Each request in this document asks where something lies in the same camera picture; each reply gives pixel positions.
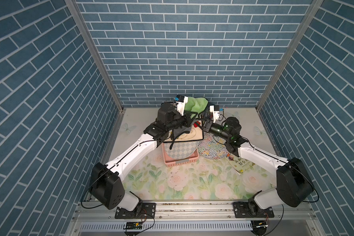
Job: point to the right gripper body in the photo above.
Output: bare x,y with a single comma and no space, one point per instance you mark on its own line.
210,123

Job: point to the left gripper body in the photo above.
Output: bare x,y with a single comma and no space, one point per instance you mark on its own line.
183,120

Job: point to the round colourful squiggle plate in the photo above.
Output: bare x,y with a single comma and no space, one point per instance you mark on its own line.
212,147

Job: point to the green microfiber cloth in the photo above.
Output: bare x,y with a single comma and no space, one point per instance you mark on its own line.
197,105

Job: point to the square flower plate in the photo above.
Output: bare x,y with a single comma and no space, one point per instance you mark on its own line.
184,134

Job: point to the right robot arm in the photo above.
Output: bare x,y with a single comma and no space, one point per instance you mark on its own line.
293,184

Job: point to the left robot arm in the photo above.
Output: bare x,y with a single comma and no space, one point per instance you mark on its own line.
106,180

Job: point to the round checkered plate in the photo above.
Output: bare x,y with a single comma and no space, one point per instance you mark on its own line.
181,150

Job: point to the teal plastic bin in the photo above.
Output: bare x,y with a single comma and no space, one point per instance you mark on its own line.
206,114

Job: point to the pink plastic basket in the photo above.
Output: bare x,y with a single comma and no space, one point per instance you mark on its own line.
171,163

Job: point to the floral table mat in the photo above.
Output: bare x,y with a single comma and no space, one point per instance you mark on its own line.
208,179

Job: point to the colourful picture book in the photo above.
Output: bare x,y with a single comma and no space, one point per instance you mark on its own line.
239,164

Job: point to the green circuit board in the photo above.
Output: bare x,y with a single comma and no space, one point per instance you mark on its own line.
137,226

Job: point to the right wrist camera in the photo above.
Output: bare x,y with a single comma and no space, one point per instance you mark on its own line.
217,113

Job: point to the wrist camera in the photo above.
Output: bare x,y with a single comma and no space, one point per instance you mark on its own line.
181,101
217,113

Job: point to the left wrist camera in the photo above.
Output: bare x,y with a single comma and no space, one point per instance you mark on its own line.
181,101

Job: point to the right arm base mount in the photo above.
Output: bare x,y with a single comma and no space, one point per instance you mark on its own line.
249,209

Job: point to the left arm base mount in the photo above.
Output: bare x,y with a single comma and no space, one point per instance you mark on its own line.
142,210

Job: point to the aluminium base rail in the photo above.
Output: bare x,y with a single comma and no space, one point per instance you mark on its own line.
195,218

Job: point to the aluminium corner post right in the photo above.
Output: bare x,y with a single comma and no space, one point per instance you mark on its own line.
302,28

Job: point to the aluminium corner post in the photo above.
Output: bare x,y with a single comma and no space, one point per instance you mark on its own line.
83,29
302,28

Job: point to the aluminium corner post left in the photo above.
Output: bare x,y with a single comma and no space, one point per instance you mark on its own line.
83,29

